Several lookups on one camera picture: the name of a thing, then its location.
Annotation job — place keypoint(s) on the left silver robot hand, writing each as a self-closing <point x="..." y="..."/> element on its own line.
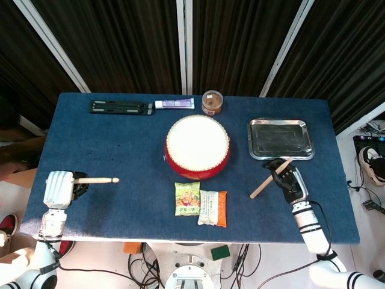
<point x="58" y="188"/>

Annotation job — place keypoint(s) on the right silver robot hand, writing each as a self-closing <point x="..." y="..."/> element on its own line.
<point x="293" y="186"/>

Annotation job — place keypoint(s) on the wooden drumstick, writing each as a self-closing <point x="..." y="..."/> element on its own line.
<point x="261" y="188"/>
<point x="99" y="180"/>

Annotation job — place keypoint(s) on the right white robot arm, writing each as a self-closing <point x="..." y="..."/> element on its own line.
<point x="309" y="228"/>

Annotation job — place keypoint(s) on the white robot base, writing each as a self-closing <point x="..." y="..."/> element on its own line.
<point x="188" y="271"/>

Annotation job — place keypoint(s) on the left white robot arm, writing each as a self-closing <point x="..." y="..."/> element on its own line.
<point x="54" y="219"/>

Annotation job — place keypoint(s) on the steel rectangular tray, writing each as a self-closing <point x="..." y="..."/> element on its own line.
<point x="281" y="138"/>

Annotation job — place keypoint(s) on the red drum white skin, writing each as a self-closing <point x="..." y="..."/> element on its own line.
<point x="197" y="141"/>

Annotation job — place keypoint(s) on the cardboard box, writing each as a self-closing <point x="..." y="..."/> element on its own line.
<point x="24" y="177"/>

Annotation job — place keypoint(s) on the blue table cloth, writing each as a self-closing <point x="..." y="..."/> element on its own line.
<point x="105" y="150"/>

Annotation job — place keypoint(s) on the red shoe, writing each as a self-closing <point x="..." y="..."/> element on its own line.
<point x="8" y="224"/>

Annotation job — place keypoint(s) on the white black sneaker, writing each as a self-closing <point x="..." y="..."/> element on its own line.
<point x="371" y="162"/>

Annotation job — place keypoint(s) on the black hand tool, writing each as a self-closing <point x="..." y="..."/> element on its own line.
<point x="373" y="206"/>

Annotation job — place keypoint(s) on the white orange snack packet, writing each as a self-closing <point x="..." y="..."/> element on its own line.
<point x="212" y="207"/>

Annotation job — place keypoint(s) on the black electronic device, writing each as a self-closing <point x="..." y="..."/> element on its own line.
<point x="368" y="141"/>

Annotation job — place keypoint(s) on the orange block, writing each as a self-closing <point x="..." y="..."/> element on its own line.
<point x="132" y="247"/>

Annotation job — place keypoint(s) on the green sponge block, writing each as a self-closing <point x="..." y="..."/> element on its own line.
<point x="220" y="252"/>

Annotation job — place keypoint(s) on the black flat case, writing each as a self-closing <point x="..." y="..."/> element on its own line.
<point x="120" y="107"/>

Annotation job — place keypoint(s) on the green biscuit snack packet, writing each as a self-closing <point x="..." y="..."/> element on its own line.
<point x="187" y="198"/>

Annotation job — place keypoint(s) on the clear jar brown contents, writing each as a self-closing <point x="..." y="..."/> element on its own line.
<point x="212" y="103"/>

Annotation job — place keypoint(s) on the black pleated curtain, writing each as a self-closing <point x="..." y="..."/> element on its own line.
<point x="120" y="45"/>
<point x="346" y="54"/>
<point x="237" y="45"/>
<point x="18" y="60"/>

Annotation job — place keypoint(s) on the white purple toothpaste tube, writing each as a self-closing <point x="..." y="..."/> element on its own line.
<point x="174" y="104"/>

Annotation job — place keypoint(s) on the white frame post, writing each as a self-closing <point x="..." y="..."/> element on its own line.
<point x="287" y="45"/>
<point x="33" y="125"/>
<point x="184" y="45"/>
<point x="52" y="45"/>
<point x="361" y="122"/>

